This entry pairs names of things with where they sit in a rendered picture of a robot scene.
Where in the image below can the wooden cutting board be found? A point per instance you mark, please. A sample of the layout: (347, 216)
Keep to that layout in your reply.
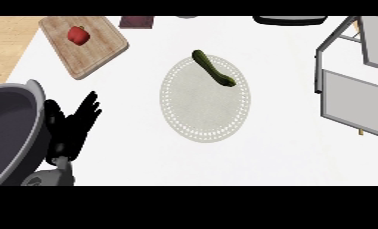
(82, 44)

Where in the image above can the grey tiered shelf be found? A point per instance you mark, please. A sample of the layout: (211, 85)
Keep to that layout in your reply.
(348, 83)

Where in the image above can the large grey pot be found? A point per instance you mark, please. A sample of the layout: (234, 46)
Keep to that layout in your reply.
(19, 129)

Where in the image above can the dark maroon flat object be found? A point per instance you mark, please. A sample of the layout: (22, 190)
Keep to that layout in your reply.
(136, 22)

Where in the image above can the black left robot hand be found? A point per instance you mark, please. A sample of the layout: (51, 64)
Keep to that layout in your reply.
(74, 126)

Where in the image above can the red bell pepper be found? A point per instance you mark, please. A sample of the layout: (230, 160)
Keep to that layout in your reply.
(78, 35)

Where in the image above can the round pale grey placemat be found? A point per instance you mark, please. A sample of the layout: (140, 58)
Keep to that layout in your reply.
(205, 99)

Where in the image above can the dark green zucchini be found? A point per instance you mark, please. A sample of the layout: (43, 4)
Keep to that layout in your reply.
(211, 68)

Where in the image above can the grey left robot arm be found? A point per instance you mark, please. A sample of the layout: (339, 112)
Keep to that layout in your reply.
(51, 174)

